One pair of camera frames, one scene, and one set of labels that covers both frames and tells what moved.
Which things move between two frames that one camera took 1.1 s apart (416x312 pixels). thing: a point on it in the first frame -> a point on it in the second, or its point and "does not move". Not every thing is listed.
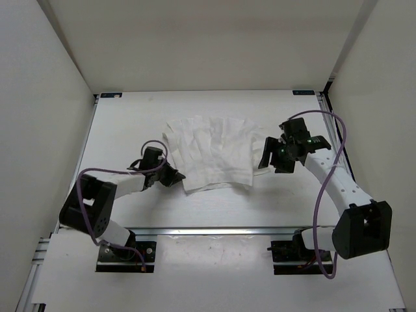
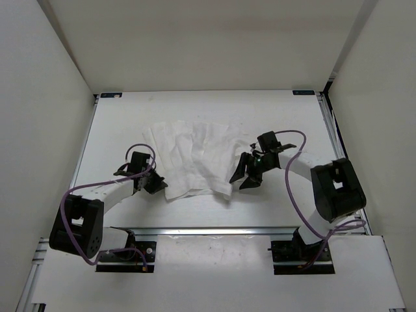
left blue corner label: x=111 y=95 does not move
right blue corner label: x=303 y=92 does not move
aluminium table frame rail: x=216 y=231 does not move
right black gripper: x=271 y=145 -> x=245 y=159
